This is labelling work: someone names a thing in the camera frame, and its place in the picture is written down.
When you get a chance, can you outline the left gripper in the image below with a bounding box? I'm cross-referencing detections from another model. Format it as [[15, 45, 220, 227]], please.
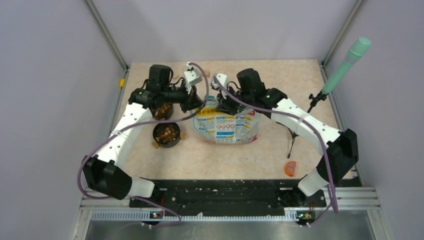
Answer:
[[160, 81, 205, 113]]

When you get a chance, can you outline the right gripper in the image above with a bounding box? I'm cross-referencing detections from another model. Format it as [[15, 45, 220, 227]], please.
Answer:
[[215, 84, 253, 117]]

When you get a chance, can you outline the pet food bag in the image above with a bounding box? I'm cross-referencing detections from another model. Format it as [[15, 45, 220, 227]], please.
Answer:
[[192, 96, 261, 144]]

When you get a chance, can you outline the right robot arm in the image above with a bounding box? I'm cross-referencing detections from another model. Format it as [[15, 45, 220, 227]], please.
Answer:
[[211, 68, 359, 206]]

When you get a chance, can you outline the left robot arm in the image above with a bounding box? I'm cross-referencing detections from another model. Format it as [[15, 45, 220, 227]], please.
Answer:
[[77, 62, 209, 207]]

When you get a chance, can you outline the black pet bowl far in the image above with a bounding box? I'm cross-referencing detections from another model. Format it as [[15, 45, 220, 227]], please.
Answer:
[[153, 103, 174, 121]]

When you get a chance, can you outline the black pet bowl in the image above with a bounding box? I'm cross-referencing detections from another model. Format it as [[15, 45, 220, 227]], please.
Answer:
[[152, 122, 181, 148], [153, 103, 174, 121]]

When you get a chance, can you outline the black pet bowl near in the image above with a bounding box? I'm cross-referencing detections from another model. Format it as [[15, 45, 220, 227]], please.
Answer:
[[152, 122, 181, 148]]

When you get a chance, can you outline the small wooden block near bowl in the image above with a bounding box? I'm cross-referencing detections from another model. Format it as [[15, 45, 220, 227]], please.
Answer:
[[179, 132, 187, 140]]

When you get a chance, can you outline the black mini tripod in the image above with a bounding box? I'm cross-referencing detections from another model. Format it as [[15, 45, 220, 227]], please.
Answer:
[[287, 91, 328, 159]]

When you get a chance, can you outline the yellow block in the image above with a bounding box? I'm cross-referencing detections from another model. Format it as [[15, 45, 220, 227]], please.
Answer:
[[119, 78, 126, 88]]

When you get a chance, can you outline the orange plastic piece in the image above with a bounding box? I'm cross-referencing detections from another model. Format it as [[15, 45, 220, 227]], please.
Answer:
[[284, 161, 297, 178]]

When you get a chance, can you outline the mint green microphone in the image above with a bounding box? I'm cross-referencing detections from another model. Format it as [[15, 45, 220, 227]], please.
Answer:
[[320, 37, 372, 96]]

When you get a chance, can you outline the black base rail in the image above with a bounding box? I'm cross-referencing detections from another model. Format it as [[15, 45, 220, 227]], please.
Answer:
[[149, 179, 327, 217]]

